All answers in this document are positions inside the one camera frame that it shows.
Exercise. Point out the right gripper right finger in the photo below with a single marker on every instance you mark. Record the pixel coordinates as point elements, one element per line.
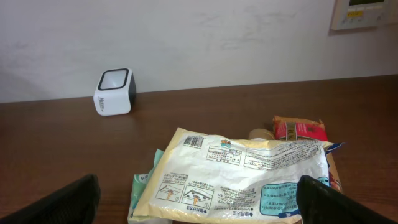
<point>320,204</point>

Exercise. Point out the white barcode scanner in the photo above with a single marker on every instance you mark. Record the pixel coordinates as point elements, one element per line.
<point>115,93</point>

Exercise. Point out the cream snack bag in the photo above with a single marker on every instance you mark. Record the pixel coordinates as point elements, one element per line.
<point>205,178</point>

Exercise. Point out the white gold-capped tube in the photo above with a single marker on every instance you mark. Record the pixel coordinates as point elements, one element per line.
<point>261,135</point>

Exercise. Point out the red spaghetti packet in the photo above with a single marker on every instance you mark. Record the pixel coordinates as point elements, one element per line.
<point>303,129</point>

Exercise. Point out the wall control panel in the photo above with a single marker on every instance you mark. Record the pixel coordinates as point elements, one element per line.
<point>358,14</point>

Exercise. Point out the teal snack pouch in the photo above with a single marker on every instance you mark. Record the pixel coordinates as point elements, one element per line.
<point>139,184</point>

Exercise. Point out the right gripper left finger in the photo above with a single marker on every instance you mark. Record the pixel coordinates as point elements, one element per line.
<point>76,202</point>

